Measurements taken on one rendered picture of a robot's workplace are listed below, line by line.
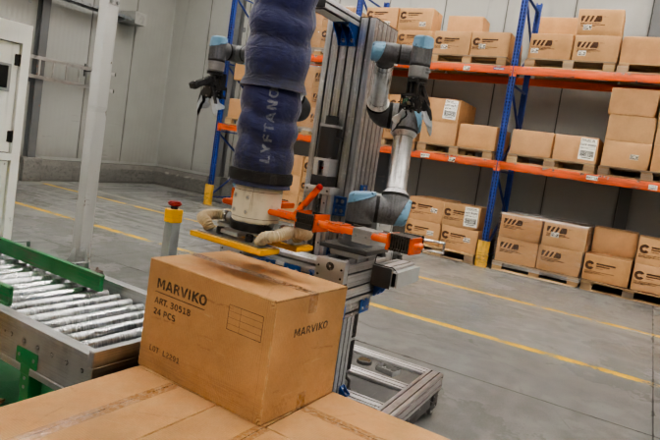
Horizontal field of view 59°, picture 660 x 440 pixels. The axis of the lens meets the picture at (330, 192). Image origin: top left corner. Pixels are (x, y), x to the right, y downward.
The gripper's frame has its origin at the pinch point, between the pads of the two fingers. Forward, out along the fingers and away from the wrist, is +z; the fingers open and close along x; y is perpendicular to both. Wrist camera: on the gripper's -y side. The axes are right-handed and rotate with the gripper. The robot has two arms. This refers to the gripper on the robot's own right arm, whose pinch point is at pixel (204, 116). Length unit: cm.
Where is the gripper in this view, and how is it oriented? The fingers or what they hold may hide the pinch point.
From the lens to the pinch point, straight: 264.0
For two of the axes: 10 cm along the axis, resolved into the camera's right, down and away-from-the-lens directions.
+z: -1.4, 9.9, 0.8
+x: -6.9, -1.6, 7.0
